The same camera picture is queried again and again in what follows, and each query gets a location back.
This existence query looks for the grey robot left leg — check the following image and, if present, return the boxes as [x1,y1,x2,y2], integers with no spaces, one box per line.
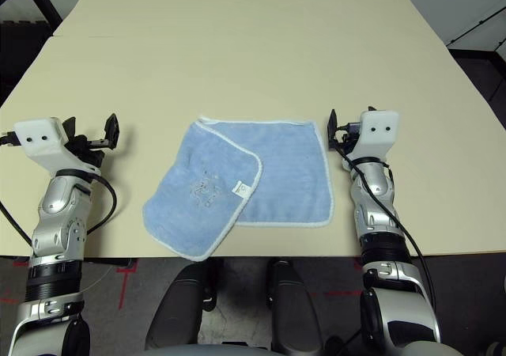
[146,261,207,352]

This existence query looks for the black foam floor mat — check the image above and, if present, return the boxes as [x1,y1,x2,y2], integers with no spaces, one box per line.
[446,47,506,112]
[0,17,53,78]

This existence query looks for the red tape line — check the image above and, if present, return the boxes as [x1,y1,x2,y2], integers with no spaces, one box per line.
[115,258,139,314]

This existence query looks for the beige table with black frame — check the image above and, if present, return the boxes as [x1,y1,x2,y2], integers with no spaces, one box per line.
[0,0,64,90]

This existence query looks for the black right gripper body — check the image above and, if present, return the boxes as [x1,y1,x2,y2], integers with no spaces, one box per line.
[333,121,361,158]

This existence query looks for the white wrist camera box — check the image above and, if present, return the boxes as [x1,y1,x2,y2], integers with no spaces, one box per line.
[349,109,401,163]
[13,116,100,175]

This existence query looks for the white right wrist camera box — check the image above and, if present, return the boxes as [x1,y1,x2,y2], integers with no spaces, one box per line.
[349,109,401,163]

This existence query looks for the grey robot torso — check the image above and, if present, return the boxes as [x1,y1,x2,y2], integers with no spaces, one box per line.
[145,342,278,356]

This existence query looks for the thin white floor cable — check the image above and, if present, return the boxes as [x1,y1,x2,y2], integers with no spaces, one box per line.
[81,259,119,290]

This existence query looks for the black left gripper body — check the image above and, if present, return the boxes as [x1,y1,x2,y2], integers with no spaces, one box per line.
[64,133,116,170]

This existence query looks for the light blue towel white trim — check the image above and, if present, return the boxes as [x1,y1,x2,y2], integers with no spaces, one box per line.
[142,116,335,262]

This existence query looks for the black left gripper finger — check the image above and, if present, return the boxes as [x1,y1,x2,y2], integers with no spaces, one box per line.
[62,116,78,140]
[104,112,121,150]

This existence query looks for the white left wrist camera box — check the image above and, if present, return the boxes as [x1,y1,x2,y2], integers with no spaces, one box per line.
[13,116,100,175]

